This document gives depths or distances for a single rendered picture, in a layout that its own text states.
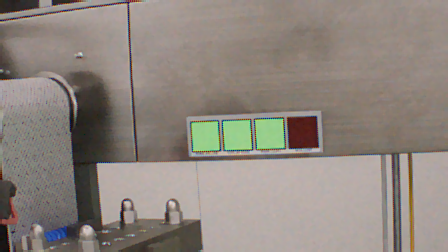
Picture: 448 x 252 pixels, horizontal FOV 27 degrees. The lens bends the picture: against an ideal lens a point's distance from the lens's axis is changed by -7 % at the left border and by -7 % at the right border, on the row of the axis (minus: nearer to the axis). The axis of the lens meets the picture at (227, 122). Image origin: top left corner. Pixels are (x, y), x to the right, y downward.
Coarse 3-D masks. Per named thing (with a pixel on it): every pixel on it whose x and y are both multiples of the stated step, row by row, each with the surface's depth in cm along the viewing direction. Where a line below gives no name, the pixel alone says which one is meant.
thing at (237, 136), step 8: (224, 128) 175; (232, 128) 175; (240, 128) 174; (248, 128) 174; (224, 136) 175; (232, 136) 175; (240, 136) 174; (248, 136) 174; (224, 144) 175; (232, 144) 175; (240, 144) 174; (248, 144) 174
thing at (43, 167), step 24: (24, 144) 163; (48, 144) 171; (24, 168) 163; (48, 168) 170; (72, 168) 178; (24, 192) 162; (48, 192) 170; (72, 192) 178; (24, 216) 162; (48, 216) 169; (72, 216) 177
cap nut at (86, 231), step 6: (84, 228) 150; (90, 228) 150; (84, 234) 150; (90, 234) 150; (78, 240) 151; (84, 240) 150; (90, 240) 150; (96, 240) 151; (84, 246) 149; (90, 246) 150; (96, 246) 150
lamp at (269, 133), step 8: (256, 120) 173; (264, 120) 172; (272, 120) 172; (280, 120) 171; (256, 128) 173; (264, 128) 172; (272, 128) 172; (280, 128) 171; (256, 136) 173; (264, 136) 173; (272, 136) 172; (280, 136) 171; (264, 144) 173; (272, 144) 172; (280, 144) 172
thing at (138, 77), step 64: (192, 0) 177; (256, 0) 172; (320, 0) 168; (384, 0) 163; (0, 64) 194; (64, 64) 188; (128, 64) 182; (192, 64) 177; (256, 64) 173; (320, 64) 169; (384, 64) 164; (128, 128) 183; (384, 128) 165
